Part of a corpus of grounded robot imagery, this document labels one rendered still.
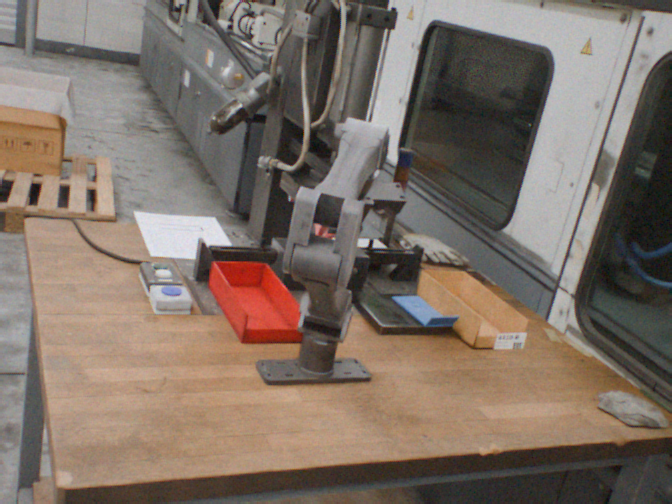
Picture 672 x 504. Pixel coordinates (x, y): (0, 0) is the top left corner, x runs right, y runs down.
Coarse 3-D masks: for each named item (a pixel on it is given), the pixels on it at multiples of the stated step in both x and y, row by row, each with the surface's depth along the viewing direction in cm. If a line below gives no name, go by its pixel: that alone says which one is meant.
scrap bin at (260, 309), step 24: (216, 264) 158; (240, 264) 161; (264, 264) 164; (216, 288) 155; (240, 288) 162; (264, 288) 163; (240, 312) 141; (264, 312) 153; (288, 312) 150; (240, 336) 140; (264, 336) 141; (288, 336) 143
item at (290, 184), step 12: (300, 144) 177; (312, 144) 184; (324, 144) 182; (312, 156) 169; (324, 156) 173; (324, 168) 163; (288, 180) 164; (300, 180) 163; (312, 180) 165; (324, 180) 163; (288, 192) 164
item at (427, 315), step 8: (408, 296) 172; (416, 296) 173; (400, 304) 167; (408, 304) 167; (424, 304) 169; (416, 312) 164; (424, 312) 165; (432, 312) 166; (424, 320) 161; (432, 320) 157; (440, 320) 158; (448, 320) 160; (456, 320) 161
